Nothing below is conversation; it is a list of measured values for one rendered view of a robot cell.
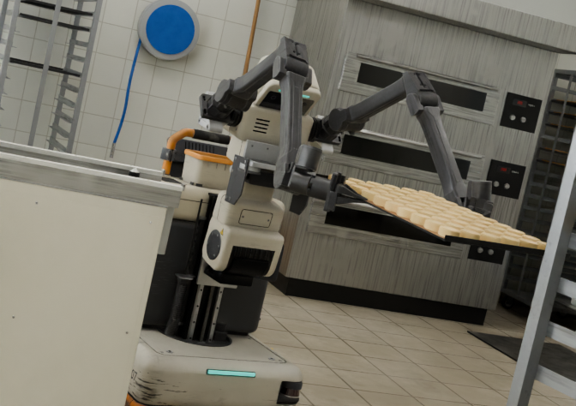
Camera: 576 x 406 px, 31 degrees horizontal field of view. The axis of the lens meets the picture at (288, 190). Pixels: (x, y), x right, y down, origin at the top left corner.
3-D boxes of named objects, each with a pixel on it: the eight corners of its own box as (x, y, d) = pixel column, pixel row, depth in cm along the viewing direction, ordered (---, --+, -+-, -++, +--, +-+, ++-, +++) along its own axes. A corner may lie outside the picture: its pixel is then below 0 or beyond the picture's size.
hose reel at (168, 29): (166, 166, 707) (201, 6, 697) (171, 170, 693) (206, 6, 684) (106, 155, 693) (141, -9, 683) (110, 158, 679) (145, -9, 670)
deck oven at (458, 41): (288, 304, 617) (364, -33, 599) (234, 259, 729) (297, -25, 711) (513, 338, 670) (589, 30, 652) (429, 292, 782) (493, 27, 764)
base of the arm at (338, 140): (336, 124, 371) (308, 118, 365) (349, 113, 365) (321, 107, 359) (339, 146, 367) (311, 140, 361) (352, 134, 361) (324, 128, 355)
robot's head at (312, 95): (242, 80, 356) (262, 50, 346) (293, 91, 366) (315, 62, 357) (249, 111, 348) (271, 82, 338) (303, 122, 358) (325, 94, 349)
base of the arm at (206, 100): (231, 102, 349) (198, 95, 343) (242, 90, 343) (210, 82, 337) (232, 124, 345) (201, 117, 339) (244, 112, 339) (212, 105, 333)
